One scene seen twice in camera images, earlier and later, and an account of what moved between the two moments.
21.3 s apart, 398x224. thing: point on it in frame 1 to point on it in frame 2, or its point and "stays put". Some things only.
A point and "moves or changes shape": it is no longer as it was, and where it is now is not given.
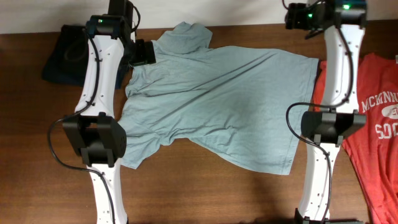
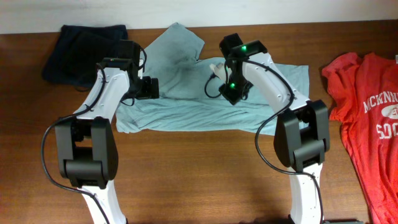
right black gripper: [296, 18] to [233, 97]
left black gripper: [146, 55] to [149, 90]
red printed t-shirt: [373, 150] stays put
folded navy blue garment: [67, 63] stays put
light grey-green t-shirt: [222, 106] moves or changes shape
